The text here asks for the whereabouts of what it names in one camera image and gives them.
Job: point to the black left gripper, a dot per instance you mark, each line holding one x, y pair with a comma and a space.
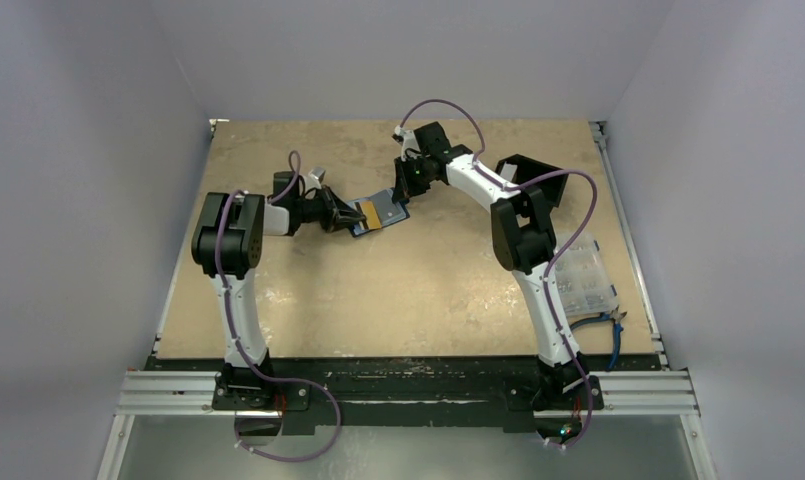
337, 214

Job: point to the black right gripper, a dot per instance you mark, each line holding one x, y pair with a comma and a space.
405, 177

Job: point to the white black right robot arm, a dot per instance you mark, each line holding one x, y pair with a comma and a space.
519, 195

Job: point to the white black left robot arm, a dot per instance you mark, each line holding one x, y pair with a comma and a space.
227, 244

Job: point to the black plastic bin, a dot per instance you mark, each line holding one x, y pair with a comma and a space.
520, 169

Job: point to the clear plastic screw box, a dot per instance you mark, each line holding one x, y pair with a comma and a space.
582, 281

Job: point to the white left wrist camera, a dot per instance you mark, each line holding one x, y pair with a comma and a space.
314, 178

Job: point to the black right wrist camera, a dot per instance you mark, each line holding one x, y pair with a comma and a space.
422, 141

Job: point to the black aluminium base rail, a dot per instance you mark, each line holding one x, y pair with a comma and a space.
481, 392

